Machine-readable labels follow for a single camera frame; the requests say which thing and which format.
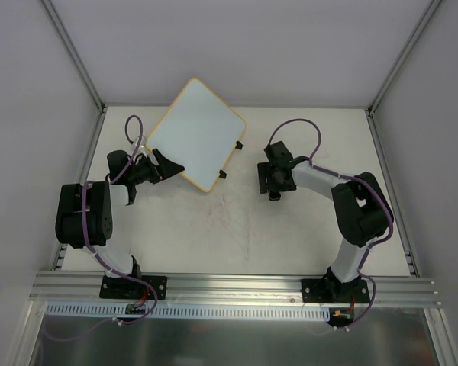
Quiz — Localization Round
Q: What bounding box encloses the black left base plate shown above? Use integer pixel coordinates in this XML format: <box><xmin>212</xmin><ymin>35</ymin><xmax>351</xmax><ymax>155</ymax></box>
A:
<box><xmin>99</xmin><ymin>274</ymin><xmax>168</xmax><ymax>300</ymax></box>

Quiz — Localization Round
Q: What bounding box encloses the yellow framed whiteboard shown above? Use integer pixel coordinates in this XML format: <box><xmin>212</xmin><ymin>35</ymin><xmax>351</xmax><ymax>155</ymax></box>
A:
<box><xmin>145</xmin><ymin>78</ymin><xmax>247</xmax><ymax>193</ymax></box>

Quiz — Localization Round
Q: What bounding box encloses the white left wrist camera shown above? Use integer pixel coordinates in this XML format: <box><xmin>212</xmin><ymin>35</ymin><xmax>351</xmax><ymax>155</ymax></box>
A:
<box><xmin>131</xmin><ymin>135</ymin><xmax>147</xmax><ymax>154</ymax></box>

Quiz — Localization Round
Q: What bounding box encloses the aluminium frame post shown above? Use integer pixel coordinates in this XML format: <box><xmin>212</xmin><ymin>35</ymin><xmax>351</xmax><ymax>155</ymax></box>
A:
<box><xmin>367</xmin><ymin>0</ymin><xmax>443</xmax><ymax>116</ymax></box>
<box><xmin>39</xmin><ymin>0</ymin><xmax>105</xmax><ymax>112</ymax></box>

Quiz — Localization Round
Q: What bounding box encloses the black whiteboard eraser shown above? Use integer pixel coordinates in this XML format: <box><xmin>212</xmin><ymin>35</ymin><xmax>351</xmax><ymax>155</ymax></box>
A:
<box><xmin>268</xmin><ymin>191</ymin><xmax>282</xmax><ymax>201</ymax></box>

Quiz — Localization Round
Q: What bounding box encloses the left aluminium frame post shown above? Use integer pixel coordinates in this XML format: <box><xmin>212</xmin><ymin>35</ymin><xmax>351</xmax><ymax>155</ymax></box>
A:
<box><xmin>39</xmin><ymin>0</ymin><xmax>105</xmax><ymax>112</ymax></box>

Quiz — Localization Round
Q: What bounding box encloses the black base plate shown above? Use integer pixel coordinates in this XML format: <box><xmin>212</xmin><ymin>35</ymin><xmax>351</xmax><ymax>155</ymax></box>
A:
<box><xmin>301</xmin><ymin>278</ymin><xmax>371</xmax><ymax>304</ymax></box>
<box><xmin>99</xmin><ymin>274</ymin><xmax>168</xmax><ymax>300</ymax></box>

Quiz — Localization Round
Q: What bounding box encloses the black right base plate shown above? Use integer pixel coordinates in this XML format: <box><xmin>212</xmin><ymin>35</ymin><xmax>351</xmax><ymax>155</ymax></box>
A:
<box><xmin>301</xmin><ymin>278</ymin><xmax>371</xmax><ymax>304</ymax></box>

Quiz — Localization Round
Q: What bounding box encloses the aluminium mounting rail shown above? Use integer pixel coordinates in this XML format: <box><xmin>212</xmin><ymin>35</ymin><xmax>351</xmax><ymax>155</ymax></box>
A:
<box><xmin>28</xmin><ymin>271</ymin><xmax>443</xmax><ymax>308</ymax></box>

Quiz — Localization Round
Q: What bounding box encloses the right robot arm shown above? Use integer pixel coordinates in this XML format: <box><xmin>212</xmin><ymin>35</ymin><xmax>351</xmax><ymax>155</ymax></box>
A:
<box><xmin>257</xmin><ymin>141</ymin><xmax>394</xmax><ymax>303</ymax></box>

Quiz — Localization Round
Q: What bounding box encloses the white slotted cable duct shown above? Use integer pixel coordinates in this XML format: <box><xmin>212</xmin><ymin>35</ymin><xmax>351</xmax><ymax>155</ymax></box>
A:
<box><xmin>45</xmin><ymin>301</ymin><xmax>331</xmax><ymax>323</ymax></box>

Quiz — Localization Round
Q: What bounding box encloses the right aluminium frame post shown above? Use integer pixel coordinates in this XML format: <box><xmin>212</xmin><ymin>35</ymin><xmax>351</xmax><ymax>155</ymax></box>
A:
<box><xmin>367</xmin><ymin>0</ymin><xmax>443</xmax><ymax>116</ymax></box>

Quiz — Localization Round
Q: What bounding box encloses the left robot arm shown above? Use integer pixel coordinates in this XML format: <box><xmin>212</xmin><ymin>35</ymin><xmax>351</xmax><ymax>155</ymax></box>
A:
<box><xmin>55</xmin><ymin>149</ymin><xmax>185</xmax><ymax>297</ymax></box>

